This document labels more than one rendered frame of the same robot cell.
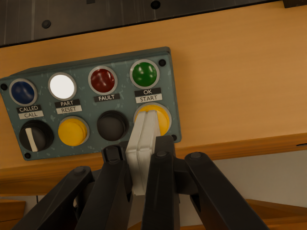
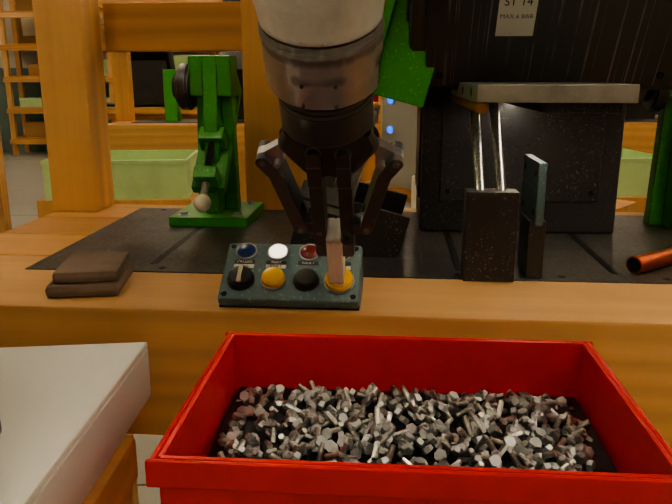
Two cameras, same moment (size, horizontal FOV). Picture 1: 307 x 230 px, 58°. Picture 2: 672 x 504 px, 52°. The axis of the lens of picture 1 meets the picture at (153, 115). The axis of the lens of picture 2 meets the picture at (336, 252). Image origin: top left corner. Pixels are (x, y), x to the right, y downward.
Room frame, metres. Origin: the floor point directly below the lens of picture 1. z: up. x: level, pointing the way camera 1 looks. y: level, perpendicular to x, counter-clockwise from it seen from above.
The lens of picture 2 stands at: (-0.60, 0.21, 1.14)
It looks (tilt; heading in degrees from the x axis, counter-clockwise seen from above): 14 degrees down; 343
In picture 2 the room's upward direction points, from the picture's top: straight up
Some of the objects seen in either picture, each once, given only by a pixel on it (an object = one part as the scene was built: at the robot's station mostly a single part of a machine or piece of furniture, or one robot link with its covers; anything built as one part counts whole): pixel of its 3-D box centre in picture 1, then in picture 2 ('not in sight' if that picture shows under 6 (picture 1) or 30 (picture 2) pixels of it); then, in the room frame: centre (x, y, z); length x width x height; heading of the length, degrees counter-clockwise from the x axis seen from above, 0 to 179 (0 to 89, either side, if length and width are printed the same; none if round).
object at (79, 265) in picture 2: not in sight; (91, 272); (0.22, 0.26, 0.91); 0.10 x 0.08 x 0.03; 169
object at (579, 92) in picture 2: not in sight; (522, 94); (0.20, -0.28, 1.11); 0.39 x 0.16 x 0.03; 159
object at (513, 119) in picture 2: not in sight; (511, 118); (0.41, -0.40, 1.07); 0.30 x 0.18 x 0.34; 69
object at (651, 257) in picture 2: not in sight; (654, 260); (0.10, -0.43, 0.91); 0.09 x 0.02 x 0.02; 107
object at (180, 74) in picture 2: not in sight; (183, 86); (0.59, 0.11, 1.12); 0.07 x 0.03 x 0.08; 159
